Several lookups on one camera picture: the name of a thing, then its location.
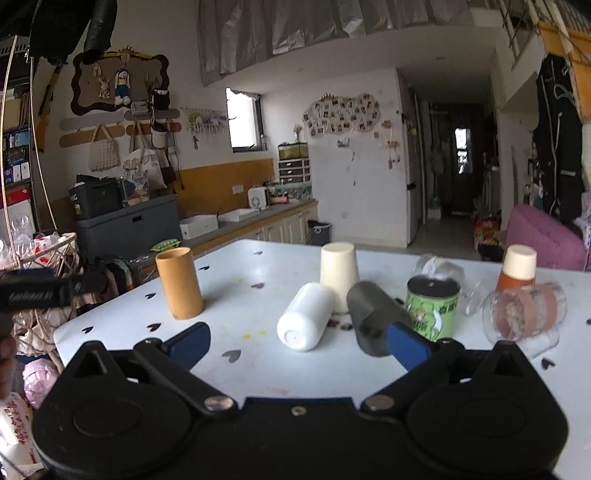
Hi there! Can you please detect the fish tank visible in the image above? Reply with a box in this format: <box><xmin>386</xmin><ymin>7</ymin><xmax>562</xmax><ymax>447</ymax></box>
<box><xmin>278</xmin><ymin>142</ymin><xmax>310</xmax><ymax>160</ymax></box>

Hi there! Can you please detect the black jacket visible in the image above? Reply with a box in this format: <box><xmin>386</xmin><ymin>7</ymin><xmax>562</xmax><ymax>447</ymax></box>
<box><xmin>0</xmin><ymin>0</ymin><xmax>119</xmax><ymax>64</ymax></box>

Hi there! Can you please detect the grey storage box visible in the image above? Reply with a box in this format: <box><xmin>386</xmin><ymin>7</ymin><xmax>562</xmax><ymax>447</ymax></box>
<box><xmin>75</xmin><ymin>193</ymin><xmax>181</xmax><ymax>265</ymax></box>

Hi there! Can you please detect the white cardboard box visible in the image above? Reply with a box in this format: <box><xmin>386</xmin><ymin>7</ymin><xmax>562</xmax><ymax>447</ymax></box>
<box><xmin>178</xmin><ymin>215</ymin><xmax>219</xmax><ymax>240</ymax></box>

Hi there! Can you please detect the low counter cabinet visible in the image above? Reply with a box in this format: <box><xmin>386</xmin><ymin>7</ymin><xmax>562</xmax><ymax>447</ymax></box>
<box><xmin>179</xmin><ymin>199</ymin><xmax>320</xmax><ymax>257</ymax></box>

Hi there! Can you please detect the white plastic cup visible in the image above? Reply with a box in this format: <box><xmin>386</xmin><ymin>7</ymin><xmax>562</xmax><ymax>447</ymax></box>
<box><xmin>276</xmin><ymin>282</ymin><xmax>337</xmax><ymax>353</ymax></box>

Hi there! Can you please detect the person's left hand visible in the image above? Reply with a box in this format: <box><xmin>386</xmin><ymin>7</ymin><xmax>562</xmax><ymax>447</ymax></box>
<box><xmin>0</xmin><ymin>313</ymin><xmax>18</xmax><ymax>400</ymax></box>

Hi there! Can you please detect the brown wall board with dolls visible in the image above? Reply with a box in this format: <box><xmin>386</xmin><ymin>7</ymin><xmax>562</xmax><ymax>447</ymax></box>
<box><xmin>71</xmin><ymin>47</ymin><xmax>170</xmax><ymax>117</ymax></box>

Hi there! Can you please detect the grey curtain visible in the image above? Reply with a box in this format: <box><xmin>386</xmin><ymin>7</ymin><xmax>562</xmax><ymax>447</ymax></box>
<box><xmin>198</xmin><ymin>0</ymin><xmax>472</xmax><ymax>88</ymax></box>

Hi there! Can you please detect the black waste bin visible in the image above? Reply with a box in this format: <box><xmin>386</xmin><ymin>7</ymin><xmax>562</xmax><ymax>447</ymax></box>
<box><xmin>307</xmin><ymin>220</ymin><xmax>332</xmax><ymax>247</ymax></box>

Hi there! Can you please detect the black case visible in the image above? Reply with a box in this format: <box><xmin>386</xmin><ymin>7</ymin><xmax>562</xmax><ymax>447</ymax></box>
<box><xmin>69</xmin><ymin>174</ymin><xmax>123</xmax><ymax>219</ymax></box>

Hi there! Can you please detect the cloud-shaped photo collage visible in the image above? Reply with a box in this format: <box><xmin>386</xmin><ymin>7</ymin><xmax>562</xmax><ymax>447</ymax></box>
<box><xmin>302</xmin><ymin>92</ymin><xmax>382</xmax><ymax>140</ymax></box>

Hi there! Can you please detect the clear glass cup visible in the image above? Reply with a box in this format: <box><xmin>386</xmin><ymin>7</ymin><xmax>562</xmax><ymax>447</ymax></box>
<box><xmin>410</xmin><ymin>253</ymin><xmax>486</xmax><ymax>317</ymax></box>

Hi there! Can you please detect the brown bamboo cup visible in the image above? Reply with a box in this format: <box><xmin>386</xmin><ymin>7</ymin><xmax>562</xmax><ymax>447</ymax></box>
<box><xmin>155</xmin><ymin>246</ymin><xmax>205</xmax><ymax>320</ymax></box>

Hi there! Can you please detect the green printed cup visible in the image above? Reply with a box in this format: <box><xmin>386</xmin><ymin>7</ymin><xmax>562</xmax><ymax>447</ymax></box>
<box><xmin>405</xmin><ymin>275</ymin><xmax>462</xmax><ymax>343</ymax></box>

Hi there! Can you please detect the clear cup with pink band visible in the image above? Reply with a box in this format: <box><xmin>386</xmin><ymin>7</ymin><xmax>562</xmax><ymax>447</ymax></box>
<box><xmin>482</xmin><ymin>282</ymin><xmax>568</xmax><ymax>345</ymax></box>

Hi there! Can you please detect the wicker basket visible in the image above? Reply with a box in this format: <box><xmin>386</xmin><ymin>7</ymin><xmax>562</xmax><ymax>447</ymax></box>
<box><xmin>0</xmin><ymin>232</ymin><xmax>80</xmax><ymax>357</ymax></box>

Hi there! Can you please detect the orange cup with white base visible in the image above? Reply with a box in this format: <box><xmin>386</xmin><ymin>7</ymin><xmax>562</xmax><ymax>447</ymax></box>
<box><xmin>496</xmin><ymin>244</ymin><xmax>539</xmax><ymax>292</ymax></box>

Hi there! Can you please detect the cream cup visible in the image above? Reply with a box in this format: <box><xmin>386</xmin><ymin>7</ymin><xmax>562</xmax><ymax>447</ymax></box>
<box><xmin>320</xmin><ymin>242</ymin><xmax>361</xmax><ymax>314</ymax></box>

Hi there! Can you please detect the window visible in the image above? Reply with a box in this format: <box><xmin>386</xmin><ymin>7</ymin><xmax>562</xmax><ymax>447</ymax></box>
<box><xmin>225</xmin><ymin>87</ymin><xmax>263</xmax><ymax>154</ymax></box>

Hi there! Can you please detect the metal storage shelf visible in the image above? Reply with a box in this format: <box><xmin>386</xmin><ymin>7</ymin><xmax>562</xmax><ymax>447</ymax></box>
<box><xmin>0</xmin><ymin>37</ymin><xmax>37</xmax><ymax>232</ymax></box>

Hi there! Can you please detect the white knitted bag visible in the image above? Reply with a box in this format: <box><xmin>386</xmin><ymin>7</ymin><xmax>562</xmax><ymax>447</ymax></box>
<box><xmin>89</xmin><ymin>124</ymin><xmax>120</xmax><ymax>173</ymax></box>

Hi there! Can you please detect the dark grey cup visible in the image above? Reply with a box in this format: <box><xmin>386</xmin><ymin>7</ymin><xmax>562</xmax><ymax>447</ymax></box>
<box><xmin>346</xmin><ymin>280</ymin><xmax>417</xmax><ymax>359</ymax></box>

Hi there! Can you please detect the printed tote bag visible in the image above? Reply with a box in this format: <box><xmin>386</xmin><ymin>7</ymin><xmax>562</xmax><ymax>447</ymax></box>
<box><xmin>122</xmin><ymin>124</ymin><xmax>169</xmax><ymax>195</ymax></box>

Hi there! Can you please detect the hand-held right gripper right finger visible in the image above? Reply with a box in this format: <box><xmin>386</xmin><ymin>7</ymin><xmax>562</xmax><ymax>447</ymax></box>
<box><xmin>360</xmin><ymin>322</ymin><xmax>537</xmax><ymax>419</ymax></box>

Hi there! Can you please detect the small drawer cabinet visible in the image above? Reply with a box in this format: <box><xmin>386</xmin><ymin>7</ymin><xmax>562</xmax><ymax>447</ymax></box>
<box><xmin>278</xmin><ymin>157</ymin><xmax>310</xmax><ymax>184</ymax></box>

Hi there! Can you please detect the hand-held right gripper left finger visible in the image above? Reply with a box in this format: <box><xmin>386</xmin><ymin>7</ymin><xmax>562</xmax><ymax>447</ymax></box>
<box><xmin>65</xmin><ymin>322</ymin><xmax>239</xmax><ymax>419</ymax></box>

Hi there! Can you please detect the black hanging garment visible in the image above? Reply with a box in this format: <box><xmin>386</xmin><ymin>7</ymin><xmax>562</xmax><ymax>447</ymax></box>
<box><xmin>532</xmin><ymin>54</ymin><xmax>586</xmax><ymax>223</ymax></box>

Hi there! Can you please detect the pink sofa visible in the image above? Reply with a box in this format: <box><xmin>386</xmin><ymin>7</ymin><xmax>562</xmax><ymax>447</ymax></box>
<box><xmin>506</xmin><ymin>204</ymin><xmax>588</xmax><ymax>271</ymax></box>

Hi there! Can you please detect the white flat tray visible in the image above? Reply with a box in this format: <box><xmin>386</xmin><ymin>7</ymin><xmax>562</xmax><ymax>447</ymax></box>
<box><xmin>217</xmin><ymin>208</ymin><xmax>260</xmax><ymax>223</ymax></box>

